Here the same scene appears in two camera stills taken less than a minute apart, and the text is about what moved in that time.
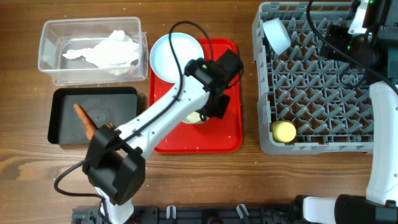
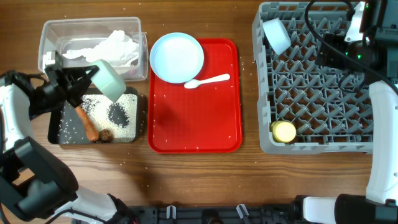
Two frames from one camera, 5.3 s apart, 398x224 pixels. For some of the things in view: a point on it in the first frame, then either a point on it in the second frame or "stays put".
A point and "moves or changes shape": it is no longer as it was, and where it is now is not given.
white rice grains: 193,116 -> 97,109
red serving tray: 214,135 stays put
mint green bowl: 184,119 -> 107,81
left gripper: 219,112 -> 64,82
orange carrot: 89,126 stays put
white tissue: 119,50 stays put
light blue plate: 162,59 stays put
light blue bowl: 277,35 stays put
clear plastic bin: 60,36 stays put
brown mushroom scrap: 111,126 moves or changes shape
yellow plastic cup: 283,131 stays put
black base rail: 196,214 stays put
